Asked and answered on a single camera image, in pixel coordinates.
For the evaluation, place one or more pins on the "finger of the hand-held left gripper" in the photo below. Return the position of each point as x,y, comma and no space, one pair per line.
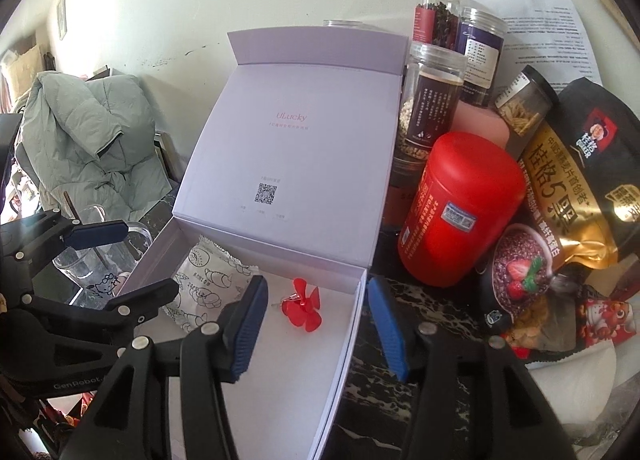
95,236
145,297

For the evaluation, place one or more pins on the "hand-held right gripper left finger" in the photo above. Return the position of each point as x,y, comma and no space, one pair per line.
247,325

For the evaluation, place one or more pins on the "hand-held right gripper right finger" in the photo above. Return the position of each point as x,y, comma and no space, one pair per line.
390,330

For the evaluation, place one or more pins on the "lavender gift box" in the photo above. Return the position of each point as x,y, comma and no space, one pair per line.
280,164

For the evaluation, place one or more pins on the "glass mug with cartoon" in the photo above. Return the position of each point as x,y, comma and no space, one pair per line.
95,270

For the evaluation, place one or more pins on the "white printed snack packet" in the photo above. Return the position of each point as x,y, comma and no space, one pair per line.
210,285

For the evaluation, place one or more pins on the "grey green padded jacket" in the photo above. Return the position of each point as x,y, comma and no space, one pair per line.
90,139

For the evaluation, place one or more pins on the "red canister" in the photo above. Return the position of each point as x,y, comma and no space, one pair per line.
450,190

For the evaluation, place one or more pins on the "cardboard box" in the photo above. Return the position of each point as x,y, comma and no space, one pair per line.
22,67

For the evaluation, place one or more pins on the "white paper bag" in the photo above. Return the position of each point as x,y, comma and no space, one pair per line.
590,390

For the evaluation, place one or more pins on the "red cartoon snack packet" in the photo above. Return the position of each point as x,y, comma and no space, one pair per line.
605,320

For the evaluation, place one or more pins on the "pink container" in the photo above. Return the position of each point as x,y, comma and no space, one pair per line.
480,124

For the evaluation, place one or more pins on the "clear jar of grains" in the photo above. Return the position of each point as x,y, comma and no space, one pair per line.
430,104

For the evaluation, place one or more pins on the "black gold oat bag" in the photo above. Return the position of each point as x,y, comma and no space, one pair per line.
575,164

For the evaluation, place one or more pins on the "clear jar of yellow slices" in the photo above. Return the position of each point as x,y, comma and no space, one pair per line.
520,109

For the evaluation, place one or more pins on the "clear jar purple label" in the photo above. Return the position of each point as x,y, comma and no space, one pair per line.
480,54

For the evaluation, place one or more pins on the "clear jar red label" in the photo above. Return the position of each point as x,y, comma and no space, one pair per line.
435,14

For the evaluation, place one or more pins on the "printed paper sheet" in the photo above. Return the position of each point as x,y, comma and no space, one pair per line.
540,29

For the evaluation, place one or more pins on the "small wall picture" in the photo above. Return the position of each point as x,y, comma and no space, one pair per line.
61,14

